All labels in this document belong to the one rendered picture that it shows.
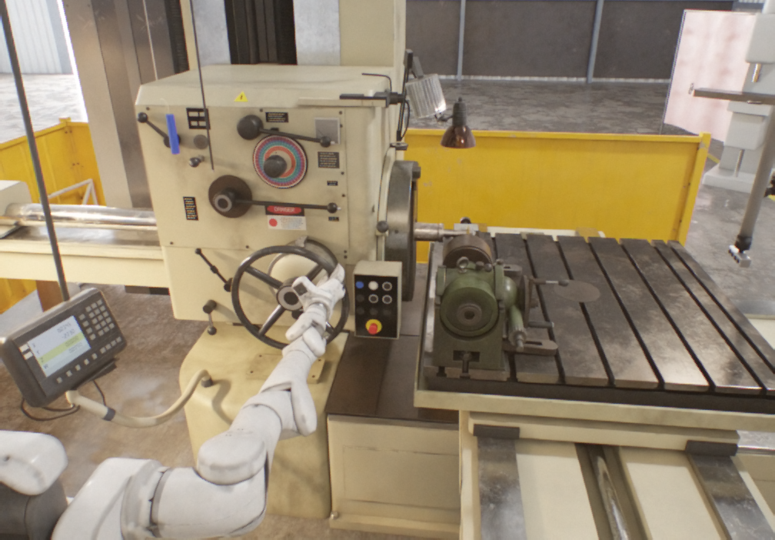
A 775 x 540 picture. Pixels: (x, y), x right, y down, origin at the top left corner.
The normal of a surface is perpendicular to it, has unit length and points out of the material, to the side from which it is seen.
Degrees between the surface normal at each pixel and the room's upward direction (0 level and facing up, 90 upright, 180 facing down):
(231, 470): 72
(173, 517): 65
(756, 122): 90
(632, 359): 0
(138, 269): 90
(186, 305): 90
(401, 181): 28
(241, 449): 10
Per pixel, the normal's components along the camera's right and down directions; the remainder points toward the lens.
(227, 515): 0.59, 0.11
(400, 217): -0.10, -0.13
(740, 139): -0.68, 0.31
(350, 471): -0.11, 0.42
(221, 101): -0.08, -0.35
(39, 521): 0.97, 0.09
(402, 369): 0.00, -0.91
